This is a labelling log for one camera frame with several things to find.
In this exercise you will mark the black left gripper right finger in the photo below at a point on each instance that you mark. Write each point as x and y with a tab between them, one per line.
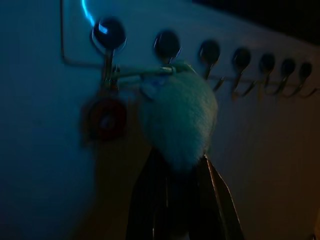
217	200

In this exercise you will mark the red round key fob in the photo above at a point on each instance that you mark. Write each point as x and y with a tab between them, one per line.
108	121

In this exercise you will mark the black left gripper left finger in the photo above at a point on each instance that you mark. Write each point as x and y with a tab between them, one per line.
152	200

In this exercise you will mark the round-knob metal rack hook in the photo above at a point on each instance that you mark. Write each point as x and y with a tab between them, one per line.
241	58
167	45
288	67
108	32
210	52
266	62
305	70

